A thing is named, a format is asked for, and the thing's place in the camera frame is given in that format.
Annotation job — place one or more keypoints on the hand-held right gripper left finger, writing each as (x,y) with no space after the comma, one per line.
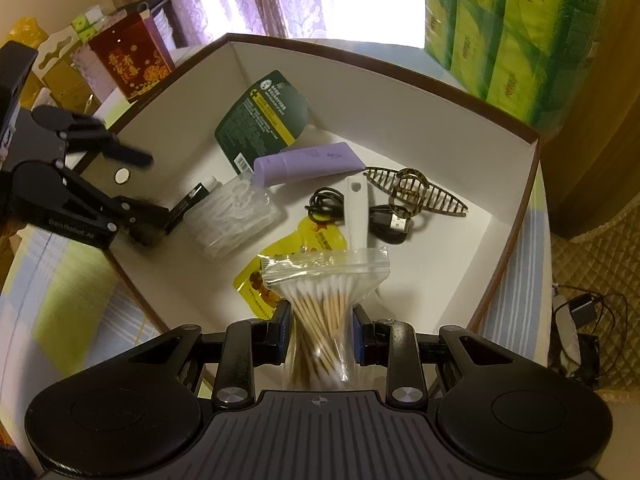
(280,330)

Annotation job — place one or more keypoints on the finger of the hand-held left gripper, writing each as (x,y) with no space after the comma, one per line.
(100,205)
(85,130)

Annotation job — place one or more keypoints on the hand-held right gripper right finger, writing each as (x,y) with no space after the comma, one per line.
(357,335)

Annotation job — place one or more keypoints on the cotton swab bag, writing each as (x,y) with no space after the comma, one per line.
(320,300)

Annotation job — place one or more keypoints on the yellow snack packet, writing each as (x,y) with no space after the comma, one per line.
(255,280)

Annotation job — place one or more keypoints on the black white-capped stick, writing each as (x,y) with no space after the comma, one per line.
(190,200)

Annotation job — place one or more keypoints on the white rice spoon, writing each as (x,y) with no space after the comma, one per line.
(357,220)

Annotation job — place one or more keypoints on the clear floss pick box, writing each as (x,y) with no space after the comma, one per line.
(235,220)

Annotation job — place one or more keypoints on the leopard hair claw clip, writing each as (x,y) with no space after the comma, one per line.
(440,202)

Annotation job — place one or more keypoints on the purple tube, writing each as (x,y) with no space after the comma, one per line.
(310,162)

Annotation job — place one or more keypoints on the dark green card package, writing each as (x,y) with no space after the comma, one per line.
(260,120)

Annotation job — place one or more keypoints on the brown cardboard box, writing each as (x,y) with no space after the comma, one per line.
(440,170)

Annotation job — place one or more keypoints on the checked cloth desktop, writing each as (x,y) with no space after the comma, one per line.
(65,285)

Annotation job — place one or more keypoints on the pink paper bag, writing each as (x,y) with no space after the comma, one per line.
(87,77)

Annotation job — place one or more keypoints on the plain cardboard box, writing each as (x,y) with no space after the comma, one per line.
(55,82)

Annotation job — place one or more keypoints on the red gift box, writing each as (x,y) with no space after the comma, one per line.
(130,60)

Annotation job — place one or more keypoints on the yellow plastic bag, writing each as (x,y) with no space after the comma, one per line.
(25,32)

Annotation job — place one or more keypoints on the small green box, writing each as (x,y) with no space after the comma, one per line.
(87,20)

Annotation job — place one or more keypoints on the white power strip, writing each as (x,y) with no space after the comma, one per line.
(565,325)

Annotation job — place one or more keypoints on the black power adapter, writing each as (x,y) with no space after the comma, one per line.
(584,312)

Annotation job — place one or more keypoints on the brown curtain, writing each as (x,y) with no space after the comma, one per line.
(590,150)

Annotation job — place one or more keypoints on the stack of green tissue packs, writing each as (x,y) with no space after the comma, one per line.
(500,35)

